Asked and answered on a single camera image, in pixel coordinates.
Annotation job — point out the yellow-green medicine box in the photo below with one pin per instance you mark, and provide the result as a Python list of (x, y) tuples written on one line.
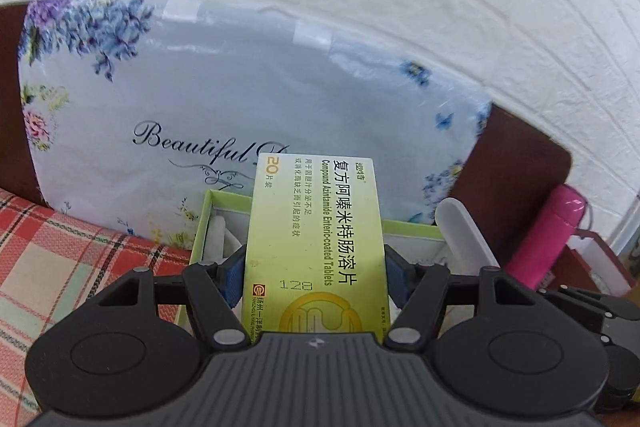
[(310, 232)]

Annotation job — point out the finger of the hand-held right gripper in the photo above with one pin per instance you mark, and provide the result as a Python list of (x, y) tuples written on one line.
[(590, 307)]

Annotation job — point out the white lumpy object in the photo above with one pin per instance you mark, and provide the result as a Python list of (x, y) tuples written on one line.
[(219, 227)]

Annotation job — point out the pink thermos bottle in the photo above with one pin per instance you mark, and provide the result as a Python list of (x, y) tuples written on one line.
[(545, 232)]

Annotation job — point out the white rounded bottle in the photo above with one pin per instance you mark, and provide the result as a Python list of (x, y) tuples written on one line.
[(235, 247)]

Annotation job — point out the red paper gift bag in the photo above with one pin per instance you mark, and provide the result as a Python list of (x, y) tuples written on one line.
[(595, 257)]

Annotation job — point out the red plaid blanket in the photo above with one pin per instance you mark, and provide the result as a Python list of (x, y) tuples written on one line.
[(60, 257)]

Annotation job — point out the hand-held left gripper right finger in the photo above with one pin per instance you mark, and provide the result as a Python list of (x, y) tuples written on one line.
[(397, 277)]

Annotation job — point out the brown wooden board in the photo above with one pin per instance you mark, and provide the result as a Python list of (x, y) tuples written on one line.
[(515, 157)]

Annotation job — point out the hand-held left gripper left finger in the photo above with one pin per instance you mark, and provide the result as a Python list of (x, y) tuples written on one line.
[(232, 282)]

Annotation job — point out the green-rimmed cardboard box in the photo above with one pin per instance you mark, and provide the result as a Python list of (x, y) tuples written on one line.
[(200, 232)]

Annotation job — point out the white plastic tube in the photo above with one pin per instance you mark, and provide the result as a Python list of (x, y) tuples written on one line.
[(462, 232)]

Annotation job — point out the floral plastic bedding package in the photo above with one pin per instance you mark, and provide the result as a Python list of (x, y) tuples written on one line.
[(225, 97)]

